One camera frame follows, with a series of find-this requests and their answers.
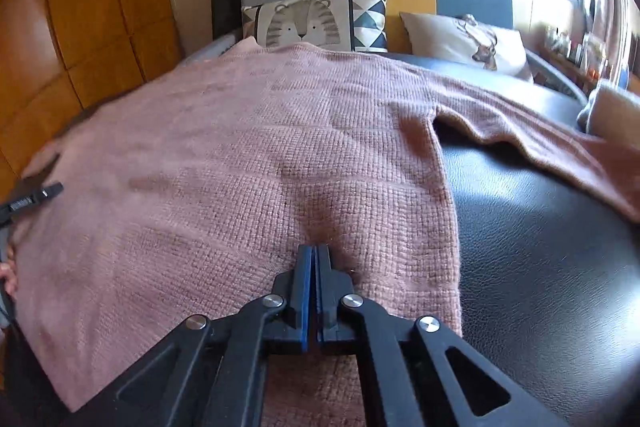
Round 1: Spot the cluttered side shelf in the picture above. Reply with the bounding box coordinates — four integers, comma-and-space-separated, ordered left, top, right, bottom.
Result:
542, 22, 640, 88

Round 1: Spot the pink knit sweater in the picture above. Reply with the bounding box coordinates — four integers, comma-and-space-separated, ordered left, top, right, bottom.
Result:
10, 36, 640, 427

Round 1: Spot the tiger print cushion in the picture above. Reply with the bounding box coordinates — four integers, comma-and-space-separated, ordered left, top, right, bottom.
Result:
241, 0, 390, 54

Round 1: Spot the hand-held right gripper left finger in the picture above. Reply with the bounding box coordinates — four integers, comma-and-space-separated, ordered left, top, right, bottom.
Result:
65, 244, 317, 427

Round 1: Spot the beige deer print cushion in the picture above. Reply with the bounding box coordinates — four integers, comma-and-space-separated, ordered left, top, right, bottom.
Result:
400, 11, 535, 82

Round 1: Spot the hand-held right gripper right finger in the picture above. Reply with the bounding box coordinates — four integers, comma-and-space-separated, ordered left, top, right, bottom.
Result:
315, 244, 571, 427

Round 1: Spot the person's left hand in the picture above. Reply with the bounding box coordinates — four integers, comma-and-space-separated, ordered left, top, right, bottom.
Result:
0, 242, 20, 304

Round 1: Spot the beige folded garment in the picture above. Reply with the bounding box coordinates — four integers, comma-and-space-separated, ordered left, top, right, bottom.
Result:
576, 83, 640, 135

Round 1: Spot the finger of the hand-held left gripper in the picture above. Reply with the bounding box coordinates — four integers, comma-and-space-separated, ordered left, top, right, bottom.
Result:
0, 181, 65, 228

